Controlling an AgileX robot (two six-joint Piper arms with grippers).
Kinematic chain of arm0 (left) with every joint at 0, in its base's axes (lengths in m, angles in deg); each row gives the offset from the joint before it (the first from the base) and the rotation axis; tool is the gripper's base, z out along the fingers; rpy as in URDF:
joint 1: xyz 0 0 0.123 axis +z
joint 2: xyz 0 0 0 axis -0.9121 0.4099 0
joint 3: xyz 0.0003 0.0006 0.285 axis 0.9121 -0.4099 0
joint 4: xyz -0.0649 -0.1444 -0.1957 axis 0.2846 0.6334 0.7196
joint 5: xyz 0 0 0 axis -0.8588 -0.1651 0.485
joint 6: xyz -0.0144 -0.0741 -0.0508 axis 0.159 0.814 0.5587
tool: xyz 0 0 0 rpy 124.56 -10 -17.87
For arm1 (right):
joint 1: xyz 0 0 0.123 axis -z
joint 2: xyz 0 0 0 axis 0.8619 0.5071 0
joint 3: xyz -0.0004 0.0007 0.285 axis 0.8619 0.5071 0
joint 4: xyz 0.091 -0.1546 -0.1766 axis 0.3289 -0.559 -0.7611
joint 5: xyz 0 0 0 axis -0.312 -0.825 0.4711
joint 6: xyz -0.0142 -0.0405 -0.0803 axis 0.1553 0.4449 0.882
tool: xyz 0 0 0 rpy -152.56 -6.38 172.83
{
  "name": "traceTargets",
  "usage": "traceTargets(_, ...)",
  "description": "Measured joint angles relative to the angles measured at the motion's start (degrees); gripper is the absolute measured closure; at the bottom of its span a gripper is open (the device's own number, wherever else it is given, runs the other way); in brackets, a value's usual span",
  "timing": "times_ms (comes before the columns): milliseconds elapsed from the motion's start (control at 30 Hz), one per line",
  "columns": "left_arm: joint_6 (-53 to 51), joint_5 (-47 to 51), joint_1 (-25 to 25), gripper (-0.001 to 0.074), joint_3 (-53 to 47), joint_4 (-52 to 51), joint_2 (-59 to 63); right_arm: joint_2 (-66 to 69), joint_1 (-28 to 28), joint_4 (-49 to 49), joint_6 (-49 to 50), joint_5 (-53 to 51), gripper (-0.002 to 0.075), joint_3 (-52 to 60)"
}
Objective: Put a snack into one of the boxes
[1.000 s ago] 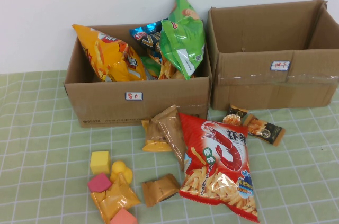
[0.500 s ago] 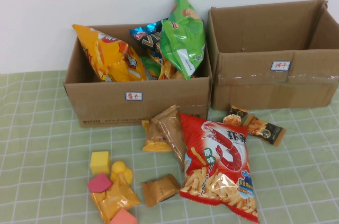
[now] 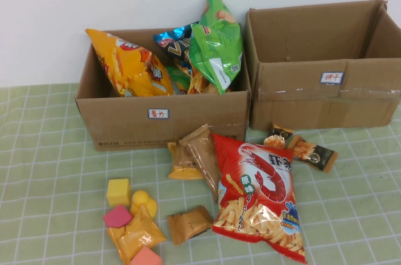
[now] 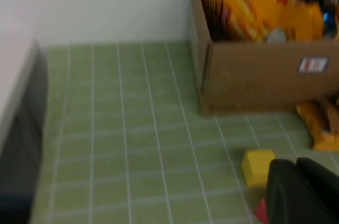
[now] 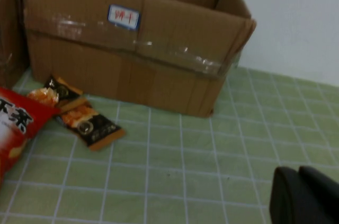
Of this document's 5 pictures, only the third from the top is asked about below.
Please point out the yellow cracker packet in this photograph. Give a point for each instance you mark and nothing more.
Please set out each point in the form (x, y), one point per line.
(138, 236)

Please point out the cardboard box with snack bags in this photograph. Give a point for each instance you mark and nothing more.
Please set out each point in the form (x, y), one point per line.
(125, 121)

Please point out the red prawn cracker bag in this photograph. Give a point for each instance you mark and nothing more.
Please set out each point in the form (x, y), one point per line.
(266, 183)

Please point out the yellow rubber duck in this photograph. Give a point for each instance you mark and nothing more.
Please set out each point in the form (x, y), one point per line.
(142, 200)

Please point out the orange yellow chip bag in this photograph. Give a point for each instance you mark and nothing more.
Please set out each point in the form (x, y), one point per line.
(125, 61)

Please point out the green chip bag white label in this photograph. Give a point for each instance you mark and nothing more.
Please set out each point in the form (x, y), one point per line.
(213, 52)

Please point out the tall green chip bag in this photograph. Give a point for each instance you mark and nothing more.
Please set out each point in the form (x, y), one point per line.
(216, 8)

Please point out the black orange biscuit packet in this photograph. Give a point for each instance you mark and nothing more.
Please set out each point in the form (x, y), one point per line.
(277, 135)
(313, 153)
(188, 224)

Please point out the small green snack bag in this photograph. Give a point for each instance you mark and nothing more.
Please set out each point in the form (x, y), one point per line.
(176, 77)

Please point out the yellow foam cube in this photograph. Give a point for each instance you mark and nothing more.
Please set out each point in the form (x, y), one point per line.
(118, 191)

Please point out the yellow brown snack packet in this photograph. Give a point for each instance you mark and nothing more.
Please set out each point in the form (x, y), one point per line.
(181, 164)

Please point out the green checkered tablecloth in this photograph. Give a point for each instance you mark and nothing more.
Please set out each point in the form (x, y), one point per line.
(47, 168)

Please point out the orange fries snack bag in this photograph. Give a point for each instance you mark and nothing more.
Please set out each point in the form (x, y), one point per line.
(197, 85)

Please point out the empty taped cardboard box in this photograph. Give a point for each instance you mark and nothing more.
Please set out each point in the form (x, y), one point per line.
(297, 105)

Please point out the salmon foam block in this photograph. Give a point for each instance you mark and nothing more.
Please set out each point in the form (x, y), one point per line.
(145, 257)

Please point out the long brown snack packet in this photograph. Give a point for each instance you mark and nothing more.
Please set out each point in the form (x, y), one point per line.
(203, 158)

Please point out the white handwritten label sticker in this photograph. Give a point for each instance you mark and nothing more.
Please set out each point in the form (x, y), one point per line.
(158, 113)
(331, 77)

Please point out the pink foam block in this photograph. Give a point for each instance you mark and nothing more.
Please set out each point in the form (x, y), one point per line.
(116, 216)

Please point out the blue chip bag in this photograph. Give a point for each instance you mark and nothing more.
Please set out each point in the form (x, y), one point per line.
(172, 45)

